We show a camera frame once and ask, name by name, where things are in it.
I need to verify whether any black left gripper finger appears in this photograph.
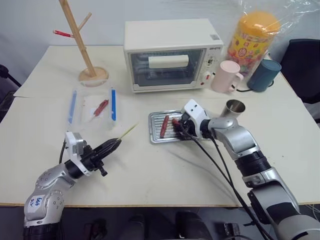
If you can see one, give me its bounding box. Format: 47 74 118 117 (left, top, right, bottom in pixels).
94 138 123 154
99 140 123 160

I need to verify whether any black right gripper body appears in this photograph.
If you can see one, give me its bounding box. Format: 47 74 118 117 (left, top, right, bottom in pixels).
178 112 201 138

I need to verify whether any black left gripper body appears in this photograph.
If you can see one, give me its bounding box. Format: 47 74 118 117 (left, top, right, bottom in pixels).
79 143 109 178

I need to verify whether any thin wooden skewer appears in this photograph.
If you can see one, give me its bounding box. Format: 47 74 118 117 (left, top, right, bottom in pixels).
119 122 140 140

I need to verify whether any ribbed metal baking tray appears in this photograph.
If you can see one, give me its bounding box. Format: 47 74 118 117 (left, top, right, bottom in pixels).
147 108 214 146

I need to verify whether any stainless steel cup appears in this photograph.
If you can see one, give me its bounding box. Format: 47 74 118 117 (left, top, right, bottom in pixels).
219 99 247 119

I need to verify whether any dark teal cylinder cup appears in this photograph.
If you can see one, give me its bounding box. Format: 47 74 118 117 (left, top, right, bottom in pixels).
247 58 283 93

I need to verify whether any clear box with blue clips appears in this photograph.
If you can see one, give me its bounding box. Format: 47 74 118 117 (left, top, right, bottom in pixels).
65 84 120 132

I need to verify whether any pink mug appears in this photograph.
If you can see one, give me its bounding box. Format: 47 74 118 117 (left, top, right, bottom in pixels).
210 60 245 94

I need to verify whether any wooden mug tree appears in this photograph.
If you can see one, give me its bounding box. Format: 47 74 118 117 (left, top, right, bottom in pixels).
52 0 111 88

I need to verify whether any white toaster oven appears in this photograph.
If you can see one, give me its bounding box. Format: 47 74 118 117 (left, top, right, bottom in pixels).
122 17 224 94

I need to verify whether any yellow-lidded candy jar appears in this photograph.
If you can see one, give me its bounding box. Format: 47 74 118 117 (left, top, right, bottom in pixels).
226 9 279 76

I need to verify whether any red wrap on peg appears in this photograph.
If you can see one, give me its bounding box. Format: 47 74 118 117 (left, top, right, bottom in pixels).
53 29 74 39

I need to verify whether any black stand beside table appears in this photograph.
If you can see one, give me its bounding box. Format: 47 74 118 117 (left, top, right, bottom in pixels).
0 63 23 121

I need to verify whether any black office chair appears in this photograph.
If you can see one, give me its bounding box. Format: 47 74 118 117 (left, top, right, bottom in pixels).
279 38 320 124

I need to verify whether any clear plastic bag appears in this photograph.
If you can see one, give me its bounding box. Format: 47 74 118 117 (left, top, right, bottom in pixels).
224 0 320 81

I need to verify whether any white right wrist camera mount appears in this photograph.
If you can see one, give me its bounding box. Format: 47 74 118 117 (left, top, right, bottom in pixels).
183 98 214 137

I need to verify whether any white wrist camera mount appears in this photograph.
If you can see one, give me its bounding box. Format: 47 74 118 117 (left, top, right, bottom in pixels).
183 98 214 137
64 131 92 177

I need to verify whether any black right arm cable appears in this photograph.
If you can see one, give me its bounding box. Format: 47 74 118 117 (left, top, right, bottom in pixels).
178 125 276 240
210 135 254 227

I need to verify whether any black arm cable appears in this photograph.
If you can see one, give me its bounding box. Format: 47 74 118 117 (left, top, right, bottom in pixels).
58 139 69 165
210 135 254 227
178 125 276 240

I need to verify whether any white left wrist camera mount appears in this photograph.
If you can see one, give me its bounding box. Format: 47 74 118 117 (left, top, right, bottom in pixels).
64 131 92 177

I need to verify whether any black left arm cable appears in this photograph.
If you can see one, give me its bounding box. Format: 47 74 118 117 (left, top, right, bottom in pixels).
58 139 69 165

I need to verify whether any black oven power cable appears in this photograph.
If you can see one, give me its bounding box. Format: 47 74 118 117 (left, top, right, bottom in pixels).
234 86 254 94

